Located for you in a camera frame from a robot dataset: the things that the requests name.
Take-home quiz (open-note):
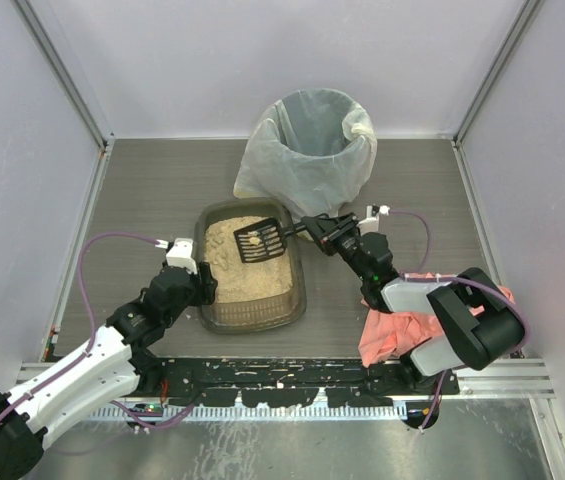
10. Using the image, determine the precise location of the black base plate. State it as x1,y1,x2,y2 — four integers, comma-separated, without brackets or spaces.
122,357,439,408

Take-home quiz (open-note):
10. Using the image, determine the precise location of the white slotted cable duct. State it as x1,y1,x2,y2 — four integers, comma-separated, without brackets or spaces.
86,402,409,422

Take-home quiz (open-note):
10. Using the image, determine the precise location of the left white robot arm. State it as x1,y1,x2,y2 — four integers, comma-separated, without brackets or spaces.
0,262,217,479

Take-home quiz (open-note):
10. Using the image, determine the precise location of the left aluminium frame post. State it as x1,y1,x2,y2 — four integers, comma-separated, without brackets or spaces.
11,1,114,150

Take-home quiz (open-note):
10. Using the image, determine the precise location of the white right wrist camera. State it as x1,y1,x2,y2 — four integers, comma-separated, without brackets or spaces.
358,205,390,235

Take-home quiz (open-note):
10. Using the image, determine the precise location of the pink cloth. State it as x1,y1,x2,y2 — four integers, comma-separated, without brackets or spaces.
358,268,527,377

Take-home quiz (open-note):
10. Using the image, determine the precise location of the black litter scoop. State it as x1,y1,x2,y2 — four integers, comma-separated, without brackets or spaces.
233,217,306,264

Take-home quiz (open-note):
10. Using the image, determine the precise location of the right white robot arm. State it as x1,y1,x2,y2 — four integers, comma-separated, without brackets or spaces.
294,214,527,385

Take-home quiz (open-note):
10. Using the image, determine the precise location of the bin with white bag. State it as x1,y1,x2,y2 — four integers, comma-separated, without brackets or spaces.
233,88,378,221

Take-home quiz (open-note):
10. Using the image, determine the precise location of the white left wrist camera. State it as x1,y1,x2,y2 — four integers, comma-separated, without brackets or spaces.
156,238,198,275

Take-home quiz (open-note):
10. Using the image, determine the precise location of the right aluminium frame post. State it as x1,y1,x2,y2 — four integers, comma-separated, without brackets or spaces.
453,0,544,147

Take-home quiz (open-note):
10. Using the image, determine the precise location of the aluminium frame post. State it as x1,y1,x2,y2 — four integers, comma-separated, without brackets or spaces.
11,1,114,150
453,0,544,147

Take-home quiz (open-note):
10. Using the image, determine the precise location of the beige cat litter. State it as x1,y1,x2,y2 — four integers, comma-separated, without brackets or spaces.
204,216,293,303

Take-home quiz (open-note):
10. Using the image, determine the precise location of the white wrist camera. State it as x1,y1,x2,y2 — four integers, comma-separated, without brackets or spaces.
358,205,390,235
156,238,198,275

